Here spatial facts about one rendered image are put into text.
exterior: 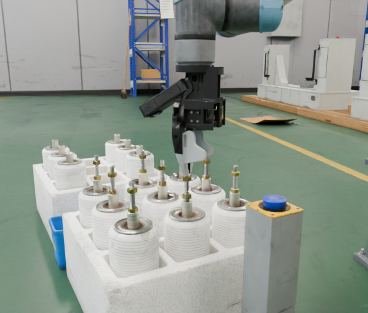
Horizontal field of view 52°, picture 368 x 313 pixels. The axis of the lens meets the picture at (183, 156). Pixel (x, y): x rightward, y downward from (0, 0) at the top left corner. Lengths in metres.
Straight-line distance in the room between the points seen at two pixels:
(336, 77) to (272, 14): 3.56
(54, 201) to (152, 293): 0.55
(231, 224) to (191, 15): 0.42
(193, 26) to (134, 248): 0.41
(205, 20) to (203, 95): 0.13
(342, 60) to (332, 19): 4.26
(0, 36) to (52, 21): 0.88
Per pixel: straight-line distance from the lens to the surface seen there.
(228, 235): 0.83
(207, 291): 0.80
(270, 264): 0.67
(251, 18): 0.72
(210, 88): 0.70
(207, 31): 0.70
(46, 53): 7.20
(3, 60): 7.31
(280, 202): 0.66
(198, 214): 0.79
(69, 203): 1.20
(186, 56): 0.69
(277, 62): 5.44
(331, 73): 4.23
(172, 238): 0.77
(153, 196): 0.89
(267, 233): 0.65
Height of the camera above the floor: 0.55
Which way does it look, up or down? 14 degrees down
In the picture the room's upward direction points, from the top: straight up
